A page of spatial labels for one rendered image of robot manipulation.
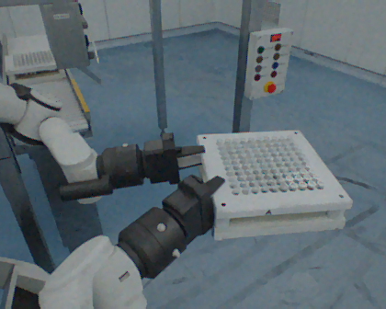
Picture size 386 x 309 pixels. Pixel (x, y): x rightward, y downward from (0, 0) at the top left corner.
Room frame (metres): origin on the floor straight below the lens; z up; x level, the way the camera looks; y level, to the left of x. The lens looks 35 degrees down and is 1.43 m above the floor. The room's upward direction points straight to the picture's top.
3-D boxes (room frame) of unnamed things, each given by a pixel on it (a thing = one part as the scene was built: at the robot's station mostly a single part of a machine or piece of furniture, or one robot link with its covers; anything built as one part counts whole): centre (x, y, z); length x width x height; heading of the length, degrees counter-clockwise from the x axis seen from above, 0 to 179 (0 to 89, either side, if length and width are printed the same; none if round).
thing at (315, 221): (0.53, -0.14, 0.98); 0.24 x 0.24 x 0.02; 7
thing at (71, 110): (1.63, 0.81, 0.81); 1.35 x 0.25 x 0.05; 26
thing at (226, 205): (0.53, -0.14, 1.03); 0.25 x 0.24 x 0.02; 7
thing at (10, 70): (1.56, 0.77, 0.89); 0.25 x 0.24 x 0.02; 116
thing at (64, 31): (1.16, 0.45, 1.14); 0.22 x 0.11 x 0.20; 26
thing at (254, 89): (1.30, -0.30, 0.97); 0.17 x 0.06 x 0.26; 116
